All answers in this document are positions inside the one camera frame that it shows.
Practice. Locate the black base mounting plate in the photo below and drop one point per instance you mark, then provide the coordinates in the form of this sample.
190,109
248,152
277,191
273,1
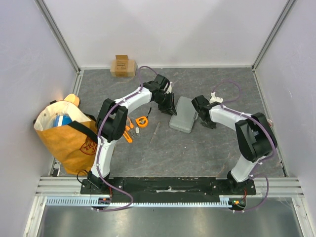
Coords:
209,185

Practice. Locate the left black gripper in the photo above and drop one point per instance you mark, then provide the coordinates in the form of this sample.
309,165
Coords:
169,108

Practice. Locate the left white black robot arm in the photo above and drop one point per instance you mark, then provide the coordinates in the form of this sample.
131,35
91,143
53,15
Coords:
112,118

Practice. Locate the orange utility knife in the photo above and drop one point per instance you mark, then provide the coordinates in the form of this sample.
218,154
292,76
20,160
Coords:
127,137

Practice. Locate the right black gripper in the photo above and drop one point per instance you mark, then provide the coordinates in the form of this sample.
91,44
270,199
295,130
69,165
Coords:
205,117

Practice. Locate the blue box in bag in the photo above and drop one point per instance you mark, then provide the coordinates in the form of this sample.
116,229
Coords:
62,120

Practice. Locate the thin metal screwdriver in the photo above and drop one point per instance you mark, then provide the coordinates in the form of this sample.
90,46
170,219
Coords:
155,132

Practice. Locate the orange tape measure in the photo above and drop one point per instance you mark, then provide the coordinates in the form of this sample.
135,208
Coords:
142,122

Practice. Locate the aluminium frame rail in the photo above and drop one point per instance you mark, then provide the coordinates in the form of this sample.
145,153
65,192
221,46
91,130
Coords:
278,186

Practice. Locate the grey plastic tool case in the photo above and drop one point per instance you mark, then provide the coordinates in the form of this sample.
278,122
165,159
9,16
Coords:
186,116

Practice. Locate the brown paper tote bag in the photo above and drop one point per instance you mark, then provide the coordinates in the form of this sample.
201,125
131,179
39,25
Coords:
75,144

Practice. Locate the small cardboard box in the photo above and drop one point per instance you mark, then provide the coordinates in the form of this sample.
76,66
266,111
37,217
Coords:
123,67

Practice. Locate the white slotted cable duct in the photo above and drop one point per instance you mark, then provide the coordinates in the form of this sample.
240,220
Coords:
104,202

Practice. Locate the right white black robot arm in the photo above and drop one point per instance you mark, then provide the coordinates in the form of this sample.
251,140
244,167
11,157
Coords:
255,138

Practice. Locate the tan wooden object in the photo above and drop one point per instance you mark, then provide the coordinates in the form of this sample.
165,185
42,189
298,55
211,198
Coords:
73,99

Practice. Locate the orange pliers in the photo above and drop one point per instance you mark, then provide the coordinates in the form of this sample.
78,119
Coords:
131,128

